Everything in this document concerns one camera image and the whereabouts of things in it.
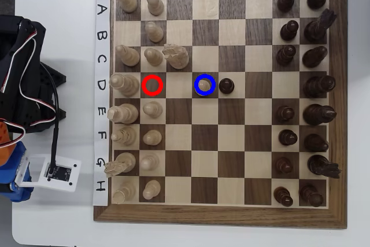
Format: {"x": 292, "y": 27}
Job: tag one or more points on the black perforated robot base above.
{"x": 59, "y": 77}

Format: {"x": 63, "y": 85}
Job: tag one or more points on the dark wooden knight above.
{"x": 316, "y": 30}
{"x": 319, "y": 164}

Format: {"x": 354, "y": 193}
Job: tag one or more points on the wooden chessboard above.
{"x": 179, "y": 166}

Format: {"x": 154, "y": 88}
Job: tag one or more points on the dark wooden queen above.
{"x": 319, "y": 86}

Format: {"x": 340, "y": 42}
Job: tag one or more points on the light wooden queen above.
{"x": 127, "y": 85}

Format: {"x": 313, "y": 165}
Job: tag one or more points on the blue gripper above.
{"x": 11, "y": 193}

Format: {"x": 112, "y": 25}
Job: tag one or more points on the light wooden pawn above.
{"x": 203, "y": 86}
{"x": 152, "y": 137}
{"x": 153, "y": 57}
{"x": 154, "y": 33}
{"x": 149, "y": 162}
{"x": 151, "y": 189}
{"x": 155, "y": 5}
{"x": 152, "y": 109}

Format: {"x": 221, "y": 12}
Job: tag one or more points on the paper strip with letters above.
{"x": 101, "y": 148}

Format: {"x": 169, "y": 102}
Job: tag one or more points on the black and orange robot arm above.
{"x": 29, "y": 114}

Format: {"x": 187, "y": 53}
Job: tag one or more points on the light wooden bishop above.
{"x": 128, "y": 56}
{"x": 125, "y": 136}

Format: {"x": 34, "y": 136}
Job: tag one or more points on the dark wooden bishop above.
{"x": 315, "y": 57}
{"x": 315, "y": 143}

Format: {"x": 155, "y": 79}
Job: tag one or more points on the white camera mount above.
{"x": 73, "y": 177}

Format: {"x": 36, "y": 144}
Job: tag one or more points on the light wooden knight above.
{"x": 177, "y": 57}
{"x": 124, "y": 161}

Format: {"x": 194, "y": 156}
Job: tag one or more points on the light wooden king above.
{"x": 124, "y": 113}

